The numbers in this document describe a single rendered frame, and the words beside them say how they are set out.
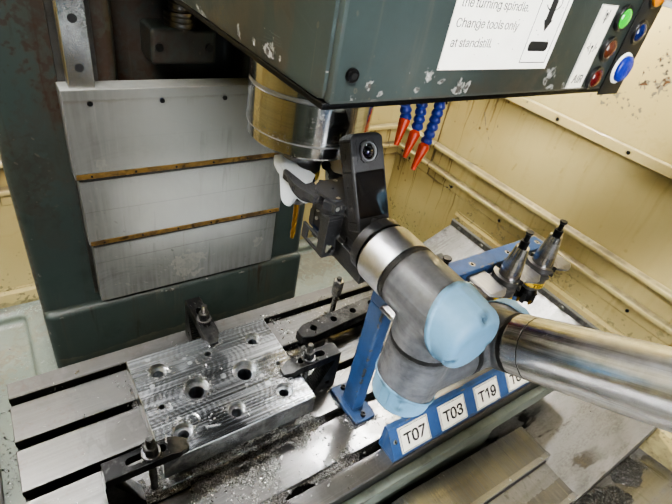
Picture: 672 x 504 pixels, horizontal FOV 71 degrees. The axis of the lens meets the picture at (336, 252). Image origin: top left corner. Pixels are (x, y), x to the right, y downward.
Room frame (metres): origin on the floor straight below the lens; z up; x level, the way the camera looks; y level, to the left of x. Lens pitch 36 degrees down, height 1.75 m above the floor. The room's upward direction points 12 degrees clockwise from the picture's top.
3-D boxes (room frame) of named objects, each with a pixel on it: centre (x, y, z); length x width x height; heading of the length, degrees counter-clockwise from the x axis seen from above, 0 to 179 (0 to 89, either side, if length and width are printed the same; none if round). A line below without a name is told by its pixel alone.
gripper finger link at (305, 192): (0.52, 0.05, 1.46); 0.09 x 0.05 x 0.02; 54
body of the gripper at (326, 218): (0.50, -0.01, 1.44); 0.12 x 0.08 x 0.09; 40
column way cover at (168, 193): (0.93, 0.36, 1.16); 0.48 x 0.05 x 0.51; 130
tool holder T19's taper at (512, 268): (0.78, -0.35, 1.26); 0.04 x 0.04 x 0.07
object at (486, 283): (0.74, -0.30, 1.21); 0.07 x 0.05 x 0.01; 40
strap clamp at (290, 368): (0.65, 0.01, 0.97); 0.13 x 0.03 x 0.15; 130
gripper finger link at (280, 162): (0.55, 0.08, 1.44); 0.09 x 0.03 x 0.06; 54
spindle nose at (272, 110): (0.59, 0.07, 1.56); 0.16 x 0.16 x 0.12
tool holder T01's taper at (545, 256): (0.85, -0.43, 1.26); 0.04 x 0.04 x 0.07
